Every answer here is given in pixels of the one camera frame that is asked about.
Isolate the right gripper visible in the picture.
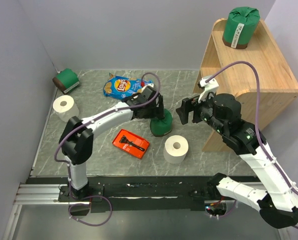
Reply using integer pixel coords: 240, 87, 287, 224
175, 89, 227, 135

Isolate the green roll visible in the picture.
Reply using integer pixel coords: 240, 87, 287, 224
52, 68, 80, 94
150, 109, 173, 137
222, 6, 260, 49

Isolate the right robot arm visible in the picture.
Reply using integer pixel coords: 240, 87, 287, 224
176, 93, 298, 229

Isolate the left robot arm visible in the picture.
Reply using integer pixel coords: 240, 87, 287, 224
54, 92, 164, 201

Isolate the wooden shelf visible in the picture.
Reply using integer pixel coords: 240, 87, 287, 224
192, 19, 298, 153

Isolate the blue Lays chips bag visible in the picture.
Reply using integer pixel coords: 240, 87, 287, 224
103, 73, 154, 100

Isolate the orange razor box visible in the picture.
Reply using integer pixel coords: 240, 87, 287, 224
112, 129, 150, 160

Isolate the black razor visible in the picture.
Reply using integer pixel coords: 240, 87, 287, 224
119, 135, 145, 152

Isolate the white paper towel roll near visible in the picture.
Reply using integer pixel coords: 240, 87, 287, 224
163, 135, 189, 164

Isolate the white paper towel roll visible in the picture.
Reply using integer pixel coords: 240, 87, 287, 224
52, 95, 80, 122
163, 135, 189, 164

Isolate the white paper towel roll left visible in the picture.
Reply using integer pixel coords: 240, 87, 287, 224
52, 95, 80, 122

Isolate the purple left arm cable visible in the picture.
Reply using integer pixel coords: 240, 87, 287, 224
54, 72, 162, 227

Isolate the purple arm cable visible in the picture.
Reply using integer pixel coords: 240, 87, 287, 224
206, 61, 298, 233
54, 72, 162, 227

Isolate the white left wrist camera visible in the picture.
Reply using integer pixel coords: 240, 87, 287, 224
140, 85, 156, 102

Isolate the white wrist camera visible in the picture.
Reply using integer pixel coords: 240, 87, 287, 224
140, 85, 156, 102
197, 75, 219, 103

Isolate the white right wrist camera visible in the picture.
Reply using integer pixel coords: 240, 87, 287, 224
197, 75, 219, 103

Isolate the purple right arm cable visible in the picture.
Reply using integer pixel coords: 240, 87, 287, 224
206, 61, 298, 233

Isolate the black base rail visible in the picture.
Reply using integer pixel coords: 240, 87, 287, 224
48, 175, 267, 213

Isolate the aluminium table edge rail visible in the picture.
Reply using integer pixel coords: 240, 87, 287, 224
13, 184, 70, 205

